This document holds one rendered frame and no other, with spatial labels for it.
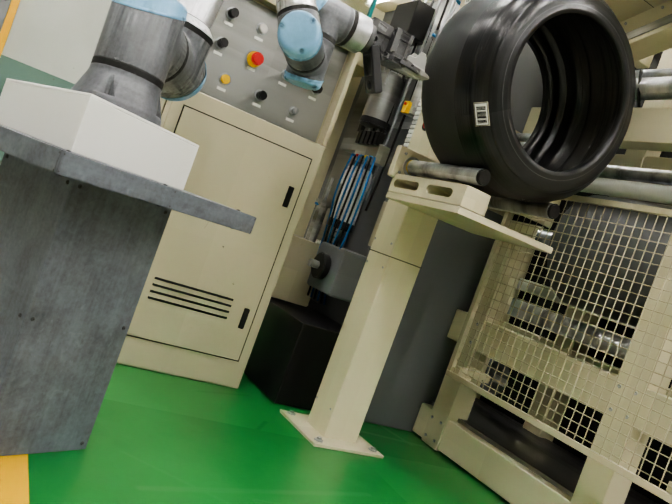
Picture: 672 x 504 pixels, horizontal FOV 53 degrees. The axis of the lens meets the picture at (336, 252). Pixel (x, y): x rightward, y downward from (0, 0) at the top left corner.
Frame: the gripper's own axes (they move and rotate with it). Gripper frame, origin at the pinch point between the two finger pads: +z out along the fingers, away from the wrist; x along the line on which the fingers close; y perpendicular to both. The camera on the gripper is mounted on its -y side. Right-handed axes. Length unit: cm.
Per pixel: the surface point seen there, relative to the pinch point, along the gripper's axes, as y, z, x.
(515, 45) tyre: 14.7, 14.2, -12.7
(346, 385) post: -89, 30, 28
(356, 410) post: -96, 37, 28
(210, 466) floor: -108, -21, -3
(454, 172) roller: -17.9, 20.7, 1.5
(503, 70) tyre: 7.8, 13.5, -12.5
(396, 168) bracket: -19.8, 17.9, 25.9
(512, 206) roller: -19, 49, 6
